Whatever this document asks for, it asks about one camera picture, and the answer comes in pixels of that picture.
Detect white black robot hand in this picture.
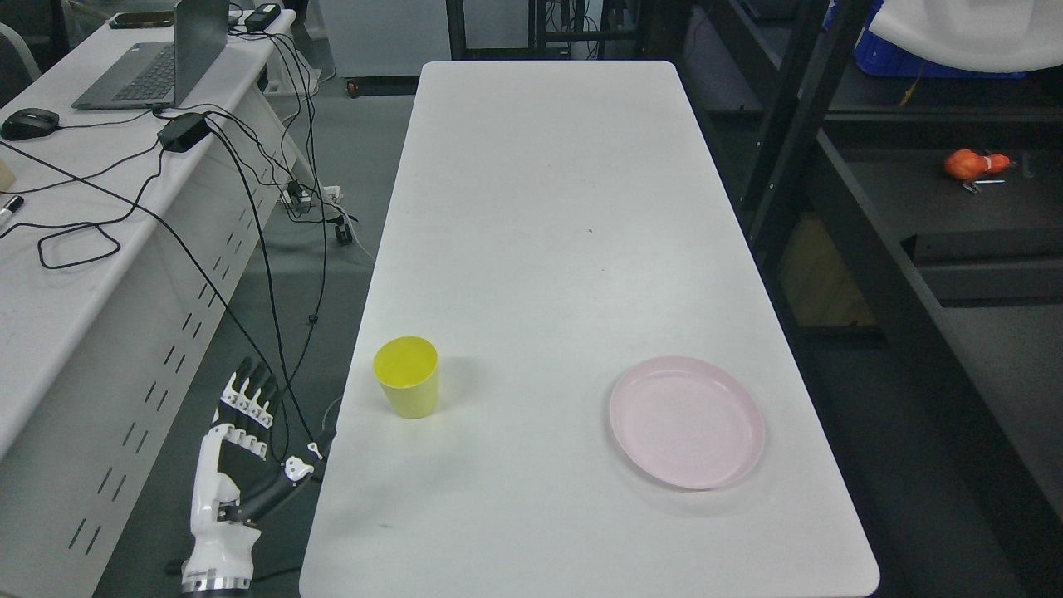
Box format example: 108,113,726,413
181,357,336,597

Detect yellow plastic cup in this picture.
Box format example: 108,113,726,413
373,336,439,418

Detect black metal shelf rack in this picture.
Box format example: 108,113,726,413
680,1,1061,597

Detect orange toy on shelf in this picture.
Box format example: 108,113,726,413
943,149,1012,182

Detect white power strip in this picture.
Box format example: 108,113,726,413
277,181,345,213

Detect white side desk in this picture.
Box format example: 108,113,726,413
1,11,308,597

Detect black power adapter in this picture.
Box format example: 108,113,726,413
242,2,282,33
157,113,210,153

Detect black marker pen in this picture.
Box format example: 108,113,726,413
0,194,24,227

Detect white table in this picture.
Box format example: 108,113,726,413
300,61,880,597

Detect grey laptop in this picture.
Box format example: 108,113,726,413
70,1,227,110

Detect black computer mouse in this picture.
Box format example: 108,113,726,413
1,107,61,141

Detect pink plastic plate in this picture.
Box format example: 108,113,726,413
608,356,766,491

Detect blue plastic crate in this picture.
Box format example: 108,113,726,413
854,0,1026,81

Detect white cloth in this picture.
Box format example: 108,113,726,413
868,1,1062,72

